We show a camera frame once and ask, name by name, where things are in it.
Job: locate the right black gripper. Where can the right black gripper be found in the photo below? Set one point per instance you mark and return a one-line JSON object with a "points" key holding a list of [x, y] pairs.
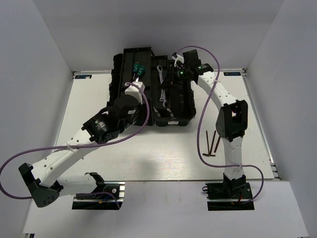
{"points": [[171, 80]]}

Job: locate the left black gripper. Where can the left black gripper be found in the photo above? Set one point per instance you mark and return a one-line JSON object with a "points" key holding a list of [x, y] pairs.
{"points": [[143, 115]]}

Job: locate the black plastic toolbox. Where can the black plastic toolbox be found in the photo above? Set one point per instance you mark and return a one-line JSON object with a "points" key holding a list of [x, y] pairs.
{"points": [[179, 107]]}

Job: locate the green stubby screwdriver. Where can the green stubby screwdriver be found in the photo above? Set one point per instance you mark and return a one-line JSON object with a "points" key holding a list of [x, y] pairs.
{"points": [[140, 72], [136, 67]]}

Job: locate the small silver ratchet wrench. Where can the small silver ratchet wrench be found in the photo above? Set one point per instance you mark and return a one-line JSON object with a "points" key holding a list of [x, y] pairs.
{"points": [[163, 87]]}

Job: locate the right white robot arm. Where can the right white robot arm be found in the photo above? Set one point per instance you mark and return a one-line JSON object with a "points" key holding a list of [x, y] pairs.
{"points": [[231, 122]]}

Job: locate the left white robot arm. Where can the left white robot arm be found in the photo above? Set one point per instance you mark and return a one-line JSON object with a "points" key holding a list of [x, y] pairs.
{"points": [[46, 180]]}

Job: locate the left blue table label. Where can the left blue table label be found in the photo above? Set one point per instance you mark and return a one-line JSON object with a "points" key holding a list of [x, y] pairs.
{"points": [[83, 76]]}

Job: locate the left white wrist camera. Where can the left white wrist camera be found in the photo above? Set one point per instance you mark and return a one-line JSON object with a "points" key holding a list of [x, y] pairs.
{"points": [[135, 89]]}

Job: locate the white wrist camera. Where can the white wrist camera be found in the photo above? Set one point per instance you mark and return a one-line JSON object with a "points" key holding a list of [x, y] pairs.
{"points": [[178, 60], [135, 89]]}

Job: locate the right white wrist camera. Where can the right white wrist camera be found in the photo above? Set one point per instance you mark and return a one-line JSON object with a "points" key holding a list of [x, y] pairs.
{"points": [[178, 60]]}

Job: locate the brown T-handle hex key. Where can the brown T-handle hex key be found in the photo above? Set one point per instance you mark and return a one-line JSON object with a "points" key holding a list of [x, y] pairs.
{"points": [[208, 154]]}

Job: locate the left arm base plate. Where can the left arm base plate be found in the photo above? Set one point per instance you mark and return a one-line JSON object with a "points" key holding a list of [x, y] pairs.
{"points": [[109, 197]]}

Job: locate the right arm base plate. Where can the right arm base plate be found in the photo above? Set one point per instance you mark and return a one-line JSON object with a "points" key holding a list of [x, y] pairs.
{"points": [[219, 200]]}

